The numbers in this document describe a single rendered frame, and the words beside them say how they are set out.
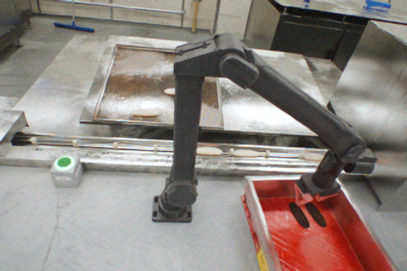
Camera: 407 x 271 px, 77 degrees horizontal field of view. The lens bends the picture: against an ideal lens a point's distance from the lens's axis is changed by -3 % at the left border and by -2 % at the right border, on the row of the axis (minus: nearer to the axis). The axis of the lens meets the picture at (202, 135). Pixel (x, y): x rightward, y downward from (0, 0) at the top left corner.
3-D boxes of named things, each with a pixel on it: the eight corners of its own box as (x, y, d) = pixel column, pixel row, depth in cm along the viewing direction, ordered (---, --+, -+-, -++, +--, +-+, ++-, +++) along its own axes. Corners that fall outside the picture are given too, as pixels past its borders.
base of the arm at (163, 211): (151, 222, 77) (191, 222, 78) (151, 206, 72) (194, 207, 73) (153, 198, 83) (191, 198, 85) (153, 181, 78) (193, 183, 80)
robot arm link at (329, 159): (325, 144, 68) (334, 159, 64) (349, 145, 69) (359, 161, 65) (315, 162, 73) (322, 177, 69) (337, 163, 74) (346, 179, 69)
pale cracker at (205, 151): (195, 154, 96) (196, 152, 95) (195, 147, 99) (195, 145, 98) (222, 156, 97) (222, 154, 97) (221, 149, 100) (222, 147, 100)
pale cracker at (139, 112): (132, 116, 101) (131, 114, 100) (133, 109, 104) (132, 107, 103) (158, 116, 103) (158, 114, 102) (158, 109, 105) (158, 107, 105)
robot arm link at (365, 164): (337, 122, 66) (352, 145, 60) (377, 126, 68) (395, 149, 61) (317, 156, 74) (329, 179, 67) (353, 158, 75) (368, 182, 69)
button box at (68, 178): (55, 194, 83) (46, 171, 76) (63, 175, 89) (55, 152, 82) (81, 195, 84) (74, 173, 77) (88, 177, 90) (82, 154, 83)
